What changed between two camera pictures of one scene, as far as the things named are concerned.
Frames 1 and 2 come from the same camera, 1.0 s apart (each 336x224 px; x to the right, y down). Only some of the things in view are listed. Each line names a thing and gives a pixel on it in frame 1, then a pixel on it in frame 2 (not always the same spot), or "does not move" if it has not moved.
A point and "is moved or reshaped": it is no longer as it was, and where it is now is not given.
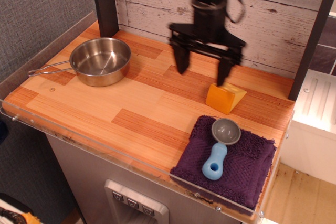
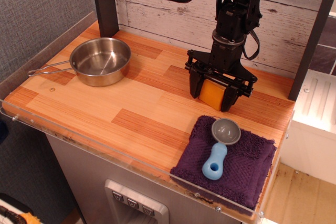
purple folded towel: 247,166 does not move
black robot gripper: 207,34 to 222,64
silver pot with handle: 96,62 does not move
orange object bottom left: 30,219 does not move
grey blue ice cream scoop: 226,132 does not move
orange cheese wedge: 224,98 is moved or reshaped
